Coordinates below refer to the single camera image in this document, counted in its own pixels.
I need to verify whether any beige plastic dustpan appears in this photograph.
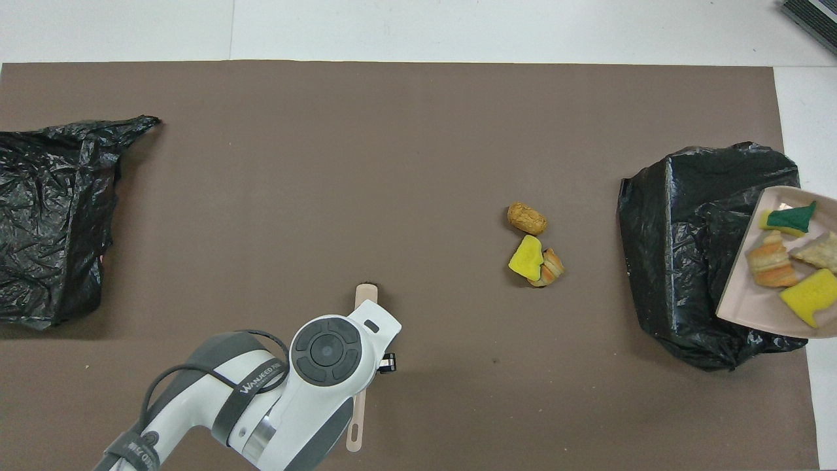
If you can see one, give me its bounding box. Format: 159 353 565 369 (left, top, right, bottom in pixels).
716 186 837 339

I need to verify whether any beige hand brush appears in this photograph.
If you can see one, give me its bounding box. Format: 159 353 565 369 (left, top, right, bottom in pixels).
347 283 381 453

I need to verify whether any black bag lined bin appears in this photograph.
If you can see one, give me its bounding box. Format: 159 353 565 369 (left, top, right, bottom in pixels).
618 142 811 372
0 116 161 330

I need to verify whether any brown table mat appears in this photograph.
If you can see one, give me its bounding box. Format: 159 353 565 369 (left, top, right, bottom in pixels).
0 61 821 471

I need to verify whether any green and yellow sponge piece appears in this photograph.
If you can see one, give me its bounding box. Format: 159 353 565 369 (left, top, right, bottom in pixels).
760 201 818 237

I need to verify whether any yellow sponge wedge piece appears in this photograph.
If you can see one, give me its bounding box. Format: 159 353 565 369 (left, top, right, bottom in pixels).
509 235 545 283

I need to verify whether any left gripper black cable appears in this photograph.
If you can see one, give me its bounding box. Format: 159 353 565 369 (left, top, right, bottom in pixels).
139 329 290 436

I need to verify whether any grey ribbed device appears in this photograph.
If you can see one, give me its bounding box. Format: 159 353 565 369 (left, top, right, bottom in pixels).
781 0 837 56

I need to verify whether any L-shaped yellow sponge piece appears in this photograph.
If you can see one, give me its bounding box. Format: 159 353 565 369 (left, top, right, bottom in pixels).
779 268 837 329

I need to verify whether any orange striped croissant toy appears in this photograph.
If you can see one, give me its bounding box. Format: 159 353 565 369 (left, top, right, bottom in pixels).
528 247 565 288
747 230 800 288

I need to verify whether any pale cream bread piece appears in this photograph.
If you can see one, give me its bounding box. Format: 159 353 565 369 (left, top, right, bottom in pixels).
791 230 837 274

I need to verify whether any brown bread roll toy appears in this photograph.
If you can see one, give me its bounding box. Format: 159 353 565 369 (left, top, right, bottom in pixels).
508 201 549 236

